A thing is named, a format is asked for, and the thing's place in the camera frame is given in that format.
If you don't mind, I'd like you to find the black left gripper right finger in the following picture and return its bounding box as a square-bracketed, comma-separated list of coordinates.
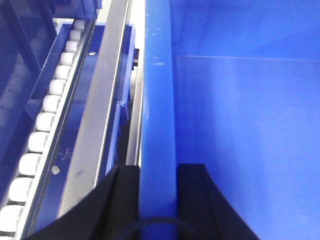
[176, 163, 258, 240]

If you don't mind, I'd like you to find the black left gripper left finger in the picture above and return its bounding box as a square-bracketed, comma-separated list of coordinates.
[28, 165, 140, 240]

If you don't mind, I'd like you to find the large blue crate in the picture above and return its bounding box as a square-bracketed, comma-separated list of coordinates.
[139, 0, 320, 240]

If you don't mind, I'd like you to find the white roller track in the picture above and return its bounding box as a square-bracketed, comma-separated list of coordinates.
[0, 20, 96, 240]

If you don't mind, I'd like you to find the large blue bin left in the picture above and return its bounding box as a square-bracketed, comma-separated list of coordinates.
[0, 0, 57, 196]

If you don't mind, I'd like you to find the black cable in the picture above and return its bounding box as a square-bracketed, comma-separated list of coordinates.
[119, 216, 201, 240]

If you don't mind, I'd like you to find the steel divider rail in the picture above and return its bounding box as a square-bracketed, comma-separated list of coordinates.
[57, 0, 132, 218]

